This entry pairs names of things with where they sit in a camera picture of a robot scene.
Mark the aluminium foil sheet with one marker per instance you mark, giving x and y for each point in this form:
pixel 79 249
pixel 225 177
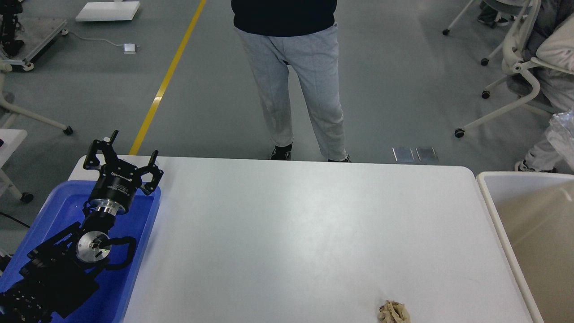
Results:
pixel 561 136

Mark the crumpled beige paper ball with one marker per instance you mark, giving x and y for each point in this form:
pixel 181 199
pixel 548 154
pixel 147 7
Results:
pixel 393 312

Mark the left metal floor plate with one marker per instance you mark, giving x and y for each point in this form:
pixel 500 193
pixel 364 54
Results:
pixel 403 155

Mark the white office chair right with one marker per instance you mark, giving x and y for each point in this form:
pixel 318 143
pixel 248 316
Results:
pixel 517 69

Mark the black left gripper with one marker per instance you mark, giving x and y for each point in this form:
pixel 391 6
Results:
pixel 118 182

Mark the white flat board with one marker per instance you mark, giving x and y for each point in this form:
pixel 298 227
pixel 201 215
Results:
pixel 108 11

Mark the white chair base left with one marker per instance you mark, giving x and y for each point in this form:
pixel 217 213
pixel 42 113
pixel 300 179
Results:
pixel 13 111

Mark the grey wheeled cart platform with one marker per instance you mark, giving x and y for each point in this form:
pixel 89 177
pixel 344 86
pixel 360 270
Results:
pixel 23 38

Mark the white chair legs far right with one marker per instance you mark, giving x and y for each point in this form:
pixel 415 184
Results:
pixel 491 12

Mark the metal floor plate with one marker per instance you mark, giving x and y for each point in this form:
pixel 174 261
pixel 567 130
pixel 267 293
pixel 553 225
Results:
pixel 403 155
pixel 427 154

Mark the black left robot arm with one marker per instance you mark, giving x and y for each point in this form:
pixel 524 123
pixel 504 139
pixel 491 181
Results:
pixel 81 256

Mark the beige plastic bin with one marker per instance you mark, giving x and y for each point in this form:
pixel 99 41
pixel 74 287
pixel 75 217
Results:
pixel 533 214

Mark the white power adapter with cable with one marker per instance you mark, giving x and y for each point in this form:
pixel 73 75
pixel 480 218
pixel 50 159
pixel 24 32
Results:
pixel 127 48

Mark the right metal floor plate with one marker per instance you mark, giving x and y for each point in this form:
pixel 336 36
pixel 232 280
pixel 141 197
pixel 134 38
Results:
pixel 427 154

